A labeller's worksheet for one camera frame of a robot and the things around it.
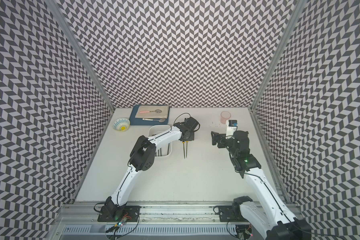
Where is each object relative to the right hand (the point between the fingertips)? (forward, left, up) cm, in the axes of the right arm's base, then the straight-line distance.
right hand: (219, 134), depth 79 cm
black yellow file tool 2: (+4, +18, -20) cm, 27 cm away
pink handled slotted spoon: (+37, +41, -20) cm, 59 cm away
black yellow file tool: (+6, +20, -21) cm, 29 cm away
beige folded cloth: (+31, +43, -17) cm, 56 cm away
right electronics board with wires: (-41, -9, -19) cm, 46 cm away
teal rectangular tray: (+26, +57, -19) cm, 65 cm away
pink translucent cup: (+25, -10, -14) cm, 30 cm away
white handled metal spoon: (+27, +37, -19) cm, 50 cm away
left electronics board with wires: (-38, +48, -16) cm, 63 cm away
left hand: (+11, +16, -19) cm, 28 cm away
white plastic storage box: (+14, +40, -14) cm, 44 cm away
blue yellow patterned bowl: (+23, +66, -18) cm, 72 cm away
